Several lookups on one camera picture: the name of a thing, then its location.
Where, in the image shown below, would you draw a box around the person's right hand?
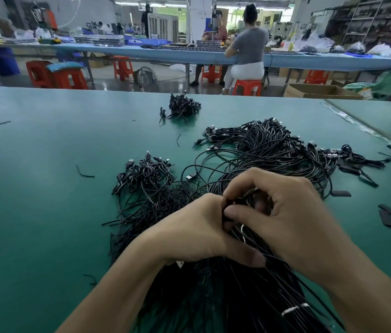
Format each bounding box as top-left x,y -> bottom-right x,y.
222,167 -> 355,285

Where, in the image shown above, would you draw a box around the person's left hand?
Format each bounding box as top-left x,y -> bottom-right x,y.
136,192 -> 267,269

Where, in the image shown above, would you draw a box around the long black cable bundle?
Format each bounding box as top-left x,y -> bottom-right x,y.
102,187 -> 345,333

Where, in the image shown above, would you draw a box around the person's right forearm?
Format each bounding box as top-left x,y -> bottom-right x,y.
320,253 -> 391,333

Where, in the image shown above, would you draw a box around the person's left forearm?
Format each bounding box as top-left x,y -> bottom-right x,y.
55,239 -> 168,333

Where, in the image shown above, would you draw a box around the orange plastic stool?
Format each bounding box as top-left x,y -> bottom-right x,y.
232,79 -> 263,97
51,68 -> 89,90
26,60 -> 55,89
304,69 -> 330,85
201,65 -> 222,84
113,55 -> 134,81

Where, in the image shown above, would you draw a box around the open cardboard box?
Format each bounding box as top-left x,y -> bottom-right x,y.
283,83 -> 364,100

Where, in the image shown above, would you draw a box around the small floor fan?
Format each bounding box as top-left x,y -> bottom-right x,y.
136,67 -> 158,91

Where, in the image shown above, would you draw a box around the long blue work table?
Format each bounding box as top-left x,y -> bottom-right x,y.
0,41 -> 391,88

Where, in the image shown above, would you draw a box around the green plastic bag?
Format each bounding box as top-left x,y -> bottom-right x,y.
342,71 -> 391,100

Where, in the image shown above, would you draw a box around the blue plastic crates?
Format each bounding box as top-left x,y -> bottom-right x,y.
125,35 -> 169,46

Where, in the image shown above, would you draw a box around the white pillar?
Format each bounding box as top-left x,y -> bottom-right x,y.
188,0 -> 217,43

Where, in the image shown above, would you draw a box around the white air cooler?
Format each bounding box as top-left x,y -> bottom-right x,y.
148,13 -> 179,43

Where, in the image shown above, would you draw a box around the metal storage shelf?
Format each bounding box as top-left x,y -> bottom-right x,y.
324,0 -> 391,49

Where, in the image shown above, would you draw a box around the blue seat cushion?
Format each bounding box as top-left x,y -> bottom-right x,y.
46,62 -> 84,73

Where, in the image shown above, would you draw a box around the orange bench machine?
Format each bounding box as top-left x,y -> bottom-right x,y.
30,4 -> 61,44

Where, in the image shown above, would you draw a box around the blue plastic bin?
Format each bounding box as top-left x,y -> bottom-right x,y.
0,48 -> 21,77

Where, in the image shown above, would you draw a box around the white band on cables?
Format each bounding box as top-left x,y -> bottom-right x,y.
281,303 -> 311,317

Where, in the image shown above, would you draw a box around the loose pile of black cables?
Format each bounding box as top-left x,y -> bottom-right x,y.
181,118 -> 387,205

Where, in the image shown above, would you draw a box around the pile of tied cable coils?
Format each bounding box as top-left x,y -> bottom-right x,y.
111,151 -> 176,206

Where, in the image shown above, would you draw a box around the small heap of coiled cables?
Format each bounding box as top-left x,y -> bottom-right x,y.
159,92 -> 202,124

